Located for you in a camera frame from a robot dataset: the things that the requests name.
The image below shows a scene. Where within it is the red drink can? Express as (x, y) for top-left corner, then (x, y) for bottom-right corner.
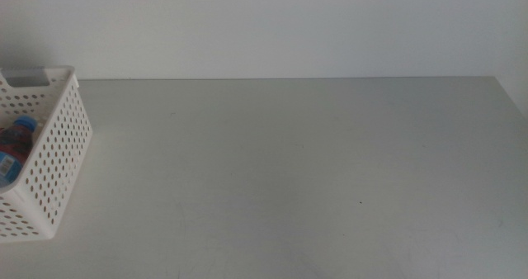
(0, 126), (34, 167)

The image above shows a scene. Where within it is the clear water bottle blue cap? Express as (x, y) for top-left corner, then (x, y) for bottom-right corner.
(0, 116), (38, 188)

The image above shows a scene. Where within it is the white perforated plastic basket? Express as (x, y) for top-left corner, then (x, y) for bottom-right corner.
(0, 65), (93, 243)

